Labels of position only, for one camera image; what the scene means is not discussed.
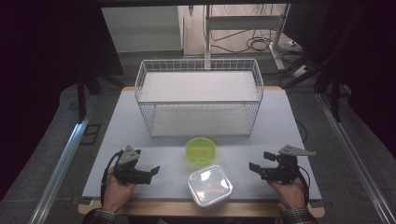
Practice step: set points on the green plastic bowl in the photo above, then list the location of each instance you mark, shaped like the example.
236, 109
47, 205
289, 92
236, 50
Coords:
200, 151

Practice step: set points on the person's right hand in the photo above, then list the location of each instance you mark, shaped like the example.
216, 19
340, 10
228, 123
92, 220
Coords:
291, 194

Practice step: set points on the white power strip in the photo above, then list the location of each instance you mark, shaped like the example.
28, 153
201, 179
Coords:
301, 71

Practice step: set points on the white metal desk frame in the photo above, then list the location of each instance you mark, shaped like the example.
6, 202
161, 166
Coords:
243, 21

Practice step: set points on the aluminium rail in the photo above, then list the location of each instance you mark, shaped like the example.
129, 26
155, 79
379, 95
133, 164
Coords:
59, 168
355, 152

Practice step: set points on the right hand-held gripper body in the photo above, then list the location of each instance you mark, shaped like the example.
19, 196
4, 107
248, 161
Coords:
286, 169

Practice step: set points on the person's left hand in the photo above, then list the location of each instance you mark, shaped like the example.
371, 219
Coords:
115, 194

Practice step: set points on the white square lidded container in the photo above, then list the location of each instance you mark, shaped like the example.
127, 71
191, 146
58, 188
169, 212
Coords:
210, 186

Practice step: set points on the black stand legs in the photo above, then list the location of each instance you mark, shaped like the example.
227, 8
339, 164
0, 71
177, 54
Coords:
82, 93
334, 96

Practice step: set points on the white panel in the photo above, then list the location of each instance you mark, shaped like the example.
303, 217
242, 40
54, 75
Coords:
141, 29

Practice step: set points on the black frame on floor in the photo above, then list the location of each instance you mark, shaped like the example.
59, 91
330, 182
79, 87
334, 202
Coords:
91, 133

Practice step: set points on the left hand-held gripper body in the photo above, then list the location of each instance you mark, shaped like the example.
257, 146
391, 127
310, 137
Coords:
127, 157

